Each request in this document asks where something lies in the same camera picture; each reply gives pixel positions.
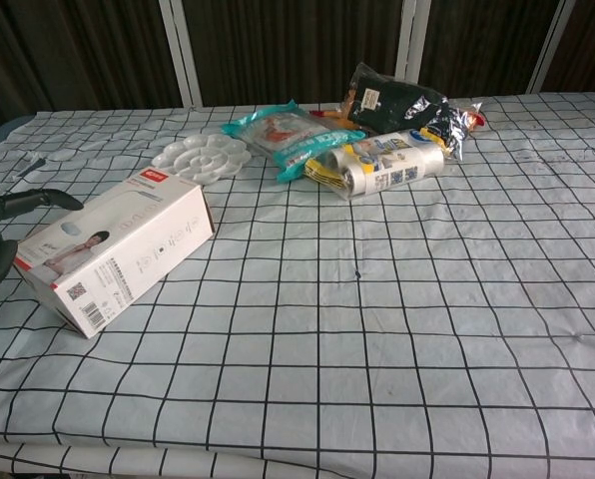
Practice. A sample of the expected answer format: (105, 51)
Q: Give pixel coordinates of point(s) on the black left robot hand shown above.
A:
(8, 203)

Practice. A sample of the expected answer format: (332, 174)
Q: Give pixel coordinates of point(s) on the white product box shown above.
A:
(123, 234)

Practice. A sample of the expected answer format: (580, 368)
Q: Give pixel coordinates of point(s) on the white flower-shaped paint palette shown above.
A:
(201, 155)

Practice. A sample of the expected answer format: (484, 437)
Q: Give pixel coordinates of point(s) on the teal plastic package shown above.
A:
(292, 137)

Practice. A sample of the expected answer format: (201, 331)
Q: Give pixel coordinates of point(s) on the orange yellow small packet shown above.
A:
(333, 118)

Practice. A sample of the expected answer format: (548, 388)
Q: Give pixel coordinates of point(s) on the white black checked tablecloth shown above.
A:
(357, 319)

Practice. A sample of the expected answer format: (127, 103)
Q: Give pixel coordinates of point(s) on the plastic bag rolls pack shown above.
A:
(382, 162)

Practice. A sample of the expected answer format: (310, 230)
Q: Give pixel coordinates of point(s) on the dark green packaged item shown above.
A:
(392, 102)

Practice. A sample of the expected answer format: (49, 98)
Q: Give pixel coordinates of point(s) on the silver foil snack bag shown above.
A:
(452, 127)

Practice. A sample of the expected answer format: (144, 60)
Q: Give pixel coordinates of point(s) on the white partition frame post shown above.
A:
(180, 50)
(411, 40)
(547, 47)

